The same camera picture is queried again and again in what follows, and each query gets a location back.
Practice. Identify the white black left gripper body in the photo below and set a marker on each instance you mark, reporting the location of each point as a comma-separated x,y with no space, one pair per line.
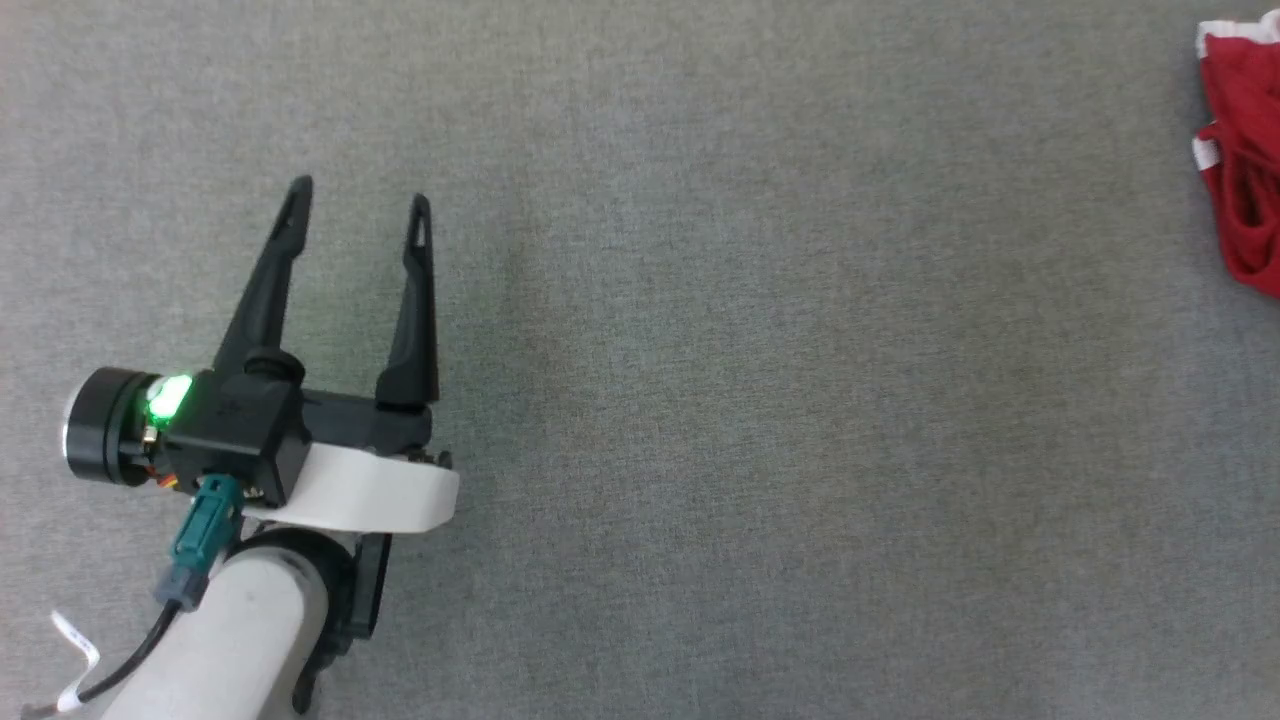
380,490

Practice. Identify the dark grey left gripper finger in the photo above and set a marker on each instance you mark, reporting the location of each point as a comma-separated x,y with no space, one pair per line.
415,330
262,300

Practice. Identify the red white basketball jersey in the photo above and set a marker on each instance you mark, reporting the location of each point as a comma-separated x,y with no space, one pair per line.
1245,150

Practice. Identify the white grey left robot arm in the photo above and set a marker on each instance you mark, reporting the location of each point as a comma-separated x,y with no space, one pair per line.
230,640

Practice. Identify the black round motor housing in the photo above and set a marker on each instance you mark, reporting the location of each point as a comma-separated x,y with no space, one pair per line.
100,425

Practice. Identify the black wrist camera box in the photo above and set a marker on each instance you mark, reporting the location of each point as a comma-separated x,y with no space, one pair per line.
240,435

